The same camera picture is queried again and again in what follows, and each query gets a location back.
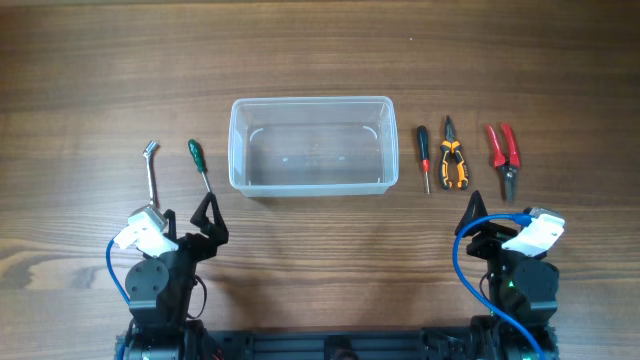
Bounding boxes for blue cable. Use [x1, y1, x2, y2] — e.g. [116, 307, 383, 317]
[104, 238, 132, 360]
[451, 212, 547, 360]

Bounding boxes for clear plastic container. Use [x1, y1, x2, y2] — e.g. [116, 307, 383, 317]
[228, 96, 399, 198]

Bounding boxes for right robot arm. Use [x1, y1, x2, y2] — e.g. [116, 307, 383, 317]
[452, 191, 565, 359]

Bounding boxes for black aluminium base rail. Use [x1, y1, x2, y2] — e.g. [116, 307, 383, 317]
[115, 327, 559, 360]

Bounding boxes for green handled screwdriver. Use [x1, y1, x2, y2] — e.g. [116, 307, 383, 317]
[188, 139, 212, 192]

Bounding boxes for black red screwdriver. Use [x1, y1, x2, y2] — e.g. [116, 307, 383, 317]
[416, 125, 430, 195]

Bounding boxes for red handled snips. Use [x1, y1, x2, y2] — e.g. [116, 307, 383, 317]
[486, 123, 521, 203]

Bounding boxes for silver socket wrench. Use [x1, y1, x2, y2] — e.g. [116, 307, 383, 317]
[143, 140, 158, 206]

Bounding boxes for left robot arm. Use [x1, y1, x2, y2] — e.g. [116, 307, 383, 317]
[108, 192, 229, 360]

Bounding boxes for right blue cable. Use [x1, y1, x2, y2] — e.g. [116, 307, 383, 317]
[451, 212, 547, 360]

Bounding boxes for orange black needle-nose pliers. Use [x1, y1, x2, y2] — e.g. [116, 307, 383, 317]
[438, 115, 470, 190]

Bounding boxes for left blue cable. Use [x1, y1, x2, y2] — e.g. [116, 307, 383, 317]
[104, 238, 132, 360]

